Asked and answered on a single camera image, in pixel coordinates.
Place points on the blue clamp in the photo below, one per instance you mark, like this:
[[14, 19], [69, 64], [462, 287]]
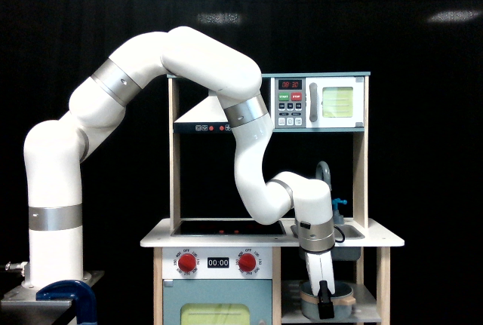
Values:
[[79, 292]]

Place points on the teal oven door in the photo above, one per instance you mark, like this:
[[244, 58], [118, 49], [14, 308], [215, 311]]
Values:
[[217, 301]]

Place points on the grey pot with wooden rim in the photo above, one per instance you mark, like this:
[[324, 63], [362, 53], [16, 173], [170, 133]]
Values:
[[343, 300]]

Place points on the black oven timer display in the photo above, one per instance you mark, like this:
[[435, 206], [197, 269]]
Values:
[[218, 262]]

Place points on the white toy microwave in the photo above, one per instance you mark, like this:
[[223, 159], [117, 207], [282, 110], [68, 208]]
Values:
[[318, 102]]

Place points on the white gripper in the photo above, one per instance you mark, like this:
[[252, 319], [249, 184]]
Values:
[[321, 278]]

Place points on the grey faucet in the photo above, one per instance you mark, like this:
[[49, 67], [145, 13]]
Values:
[[323, 173]]

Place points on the black stovetop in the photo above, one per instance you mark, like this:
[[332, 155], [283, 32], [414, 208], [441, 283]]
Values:
[[227, 227]]

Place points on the right red oven knob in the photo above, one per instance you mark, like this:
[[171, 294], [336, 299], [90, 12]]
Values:
[[247, 262]]

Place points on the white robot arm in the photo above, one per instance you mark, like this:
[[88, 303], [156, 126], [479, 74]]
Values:
[[54, 150]]

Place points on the red oven knob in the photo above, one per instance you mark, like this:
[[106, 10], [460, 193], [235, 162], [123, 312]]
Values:
[[187, 263], [247, 262]]

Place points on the wooden toy kitchen frame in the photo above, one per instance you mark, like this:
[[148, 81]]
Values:
[[168, 248]]

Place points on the grey lower shelf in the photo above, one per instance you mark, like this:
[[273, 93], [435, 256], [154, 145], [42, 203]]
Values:
[[363, 311]]

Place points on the blue tap handle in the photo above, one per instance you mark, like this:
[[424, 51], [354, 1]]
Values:
[[337, 202]]

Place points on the left red oven knob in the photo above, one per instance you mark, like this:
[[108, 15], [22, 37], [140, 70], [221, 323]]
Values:
[[187, 263]]

